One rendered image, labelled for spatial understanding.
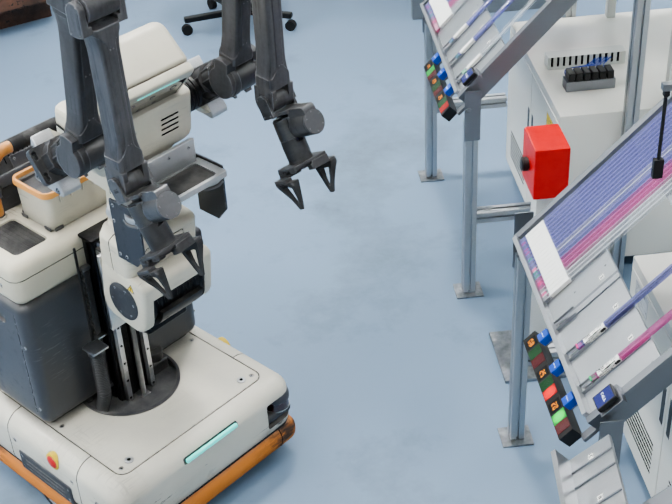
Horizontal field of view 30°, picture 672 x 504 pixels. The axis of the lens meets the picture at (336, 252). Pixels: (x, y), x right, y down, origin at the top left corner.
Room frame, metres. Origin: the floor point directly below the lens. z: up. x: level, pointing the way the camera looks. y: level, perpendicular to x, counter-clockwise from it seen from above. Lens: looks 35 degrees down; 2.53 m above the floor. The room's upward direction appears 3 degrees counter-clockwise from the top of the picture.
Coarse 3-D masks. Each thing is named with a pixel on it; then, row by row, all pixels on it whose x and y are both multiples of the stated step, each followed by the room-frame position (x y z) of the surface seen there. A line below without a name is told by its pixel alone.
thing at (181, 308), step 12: (96, 252) 2.57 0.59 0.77; (180, 288) 2.45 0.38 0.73; (192, 288) 2.48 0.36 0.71; (156, 300) 2.40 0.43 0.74; (168, 300) 2.42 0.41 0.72; (180, 300) 2.44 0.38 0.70; (192, 300) 2.47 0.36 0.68; (108, 312) 2.53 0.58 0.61; (156, 312) 2.40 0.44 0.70; (168, 312) 2.41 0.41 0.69; (180, 312) 2.52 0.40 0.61; (120, 324) 2.55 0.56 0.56; (156, 324) 2.42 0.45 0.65
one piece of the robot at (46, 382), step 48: (0, 144) 2.73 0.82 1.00; (0, 240) 2.59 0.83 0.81; (48, 240) 2.57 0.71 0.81; (96, 240) 2.58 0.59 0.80; (0, 288) 2.51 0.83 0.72; (48, 288) 2.52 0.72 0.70; (96, 288) 2.60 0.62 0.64; (0, 336) 2.55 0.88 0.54; (48, 336) 2.50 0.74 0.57; (96, 336) 2.57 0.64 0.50; (144, 336) 2.64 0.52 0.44; (0, 384) 2.60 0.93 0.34; (48, 384) 2.48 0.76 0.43; (96, 384) 2.52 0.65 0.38; (144, 384) 2.61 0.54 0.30
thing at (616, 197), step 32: (608, 160) 2.59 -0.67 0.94; (640, 160) 2.50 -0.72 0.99; (576, 192) 2.57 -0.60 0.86; (608, 192) 2.49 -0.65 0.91; (640, 192) 2.41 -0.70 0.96; (544, 224) 2.56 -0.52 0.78; (576, 224) 2.47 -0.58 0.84; (608, 224) 2.39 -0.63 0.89; (544, 256) 2.46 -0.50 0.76; (576, 256) 2.38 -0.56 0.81; (544, 288) 2.36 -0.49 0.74
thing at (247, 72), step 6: (210, 66) 2.60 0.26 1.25; (240, 66) 2.55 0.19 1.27; (246, 66) 2.56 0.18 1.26; (252, 66) 2.57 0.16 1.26; (240, 72) 2.54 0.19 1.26; (246, 72) 2.55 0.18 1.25; (252, 72) 2.56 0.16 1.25; (240, 78) 2.53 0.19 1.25; (246, 78) 2.54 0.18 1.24; (252, 78) 2.56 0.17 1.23; (246, 84) 2.54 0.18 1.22; (252, 84) 2.56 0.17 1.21; (246, 90) 2.58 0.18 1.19; (234, 96) 2.55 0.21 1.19
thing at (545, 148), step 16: (528, 128) 3.04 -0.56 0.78; (544, 128) 3.04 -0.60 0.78; (560, 128) 3.04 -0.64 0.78; (528, 144) 2.99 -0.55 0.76; (544, 144) 2.95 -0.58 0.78; (560, 144) 2.95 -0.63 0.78; (528, 160) 2.98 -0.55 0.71; (544, 160) 2.92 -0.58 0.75; (560, 160) 2.92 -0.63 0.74; (528, 176) 2.98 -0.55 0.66; (544, 176) 2.92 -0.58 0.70; (560, 176) 2.92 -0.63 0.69; (544, 192) 2.92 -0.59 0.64; (544, 320) 2.96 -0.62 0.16; (496, 336) 3.08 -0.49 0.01; (496, 352) 3.00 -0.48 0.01; (528, 368) 2.91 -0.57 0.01
